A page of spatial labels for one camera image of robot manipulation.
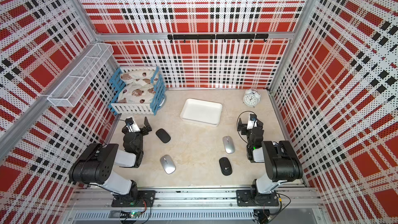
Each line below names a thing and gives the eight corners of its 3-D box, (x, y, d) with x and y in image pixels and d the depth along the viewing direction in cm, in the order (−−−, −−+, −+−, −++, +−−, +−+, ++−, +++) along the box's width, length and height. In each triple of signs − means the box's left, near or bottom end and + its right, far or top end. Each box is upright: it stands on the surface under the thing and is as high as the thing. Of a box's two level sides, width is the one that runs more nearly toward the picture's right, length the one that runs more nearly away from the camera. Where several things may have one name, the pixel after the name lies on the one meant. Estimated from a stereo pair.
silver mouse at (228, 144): (226, 154, 91) (227, 153, 89) (222, 138, 97) (222, 136, 95) (235, 153, 91) (236, 151, 89) (230, 137, 98) (230, 135, 96)
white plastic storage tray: (179, 120, 106) (179, 117, 103) (187, 100, 117) (187, 97, 115) (219, 127, 102) (219, 124, 100) (223, 106, 114) (223, 103, 111)
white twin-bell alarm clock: (243, 107, 111) (246, 97, 102) (242, 99, 116) (245, 88, 107) (256, 107, 111) (260, 97, 102) (254, 99, 116) (258, 88, 107)
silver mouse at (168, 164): (167, 176, 83) (167, 175, 81) (159, 159, 89) (158, 158, 87) (177, 170, 85) (177, 169, 83) (169, 154, 91) (168, 152, 89)
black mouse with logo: (224, 177, 82) (224, 175, 80) (218, 160, 88) (218, 158, 85) (232, 174, 83) (233, 172, 81) (226, 158, 89) (227, 156, 86)
